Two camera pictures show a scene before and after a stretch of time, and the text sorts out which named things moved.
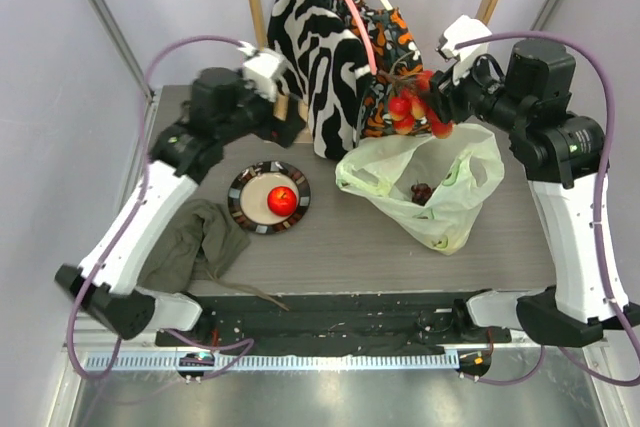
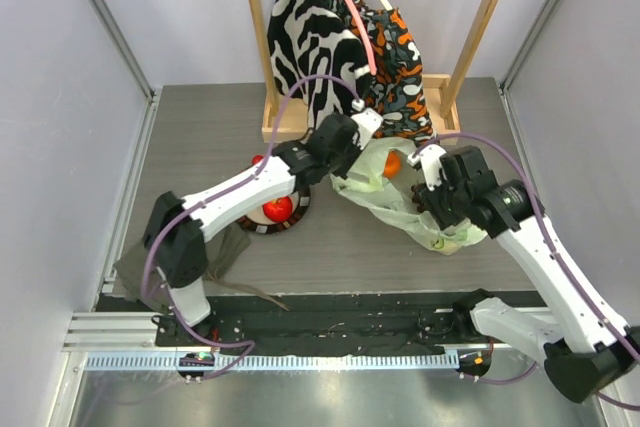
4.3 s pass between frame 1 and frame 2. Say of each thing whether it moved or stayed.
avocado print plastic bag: moved
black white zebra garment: stayed
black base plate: stayed
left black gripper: moved
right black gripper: moved
